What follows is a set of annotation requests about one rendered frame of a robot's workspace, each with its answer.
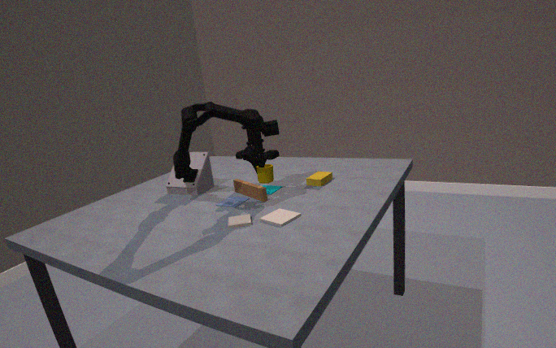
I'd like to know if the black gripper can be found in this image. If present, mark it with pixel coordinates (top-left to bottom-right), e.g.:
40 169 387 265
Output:
236 137 279 172

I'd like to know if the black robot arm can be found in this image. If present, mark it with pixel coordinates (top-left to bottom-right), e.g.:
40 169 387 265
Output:
173 102 279 182

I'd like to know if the yellow rectangular block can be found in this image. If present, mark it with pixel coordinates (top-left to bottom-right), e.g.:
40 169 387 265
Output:
306 172 332 186

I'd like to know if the orange wooden bar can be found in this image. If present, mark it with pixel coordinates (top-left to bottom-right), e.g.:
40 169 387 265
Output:
233 179 267 202

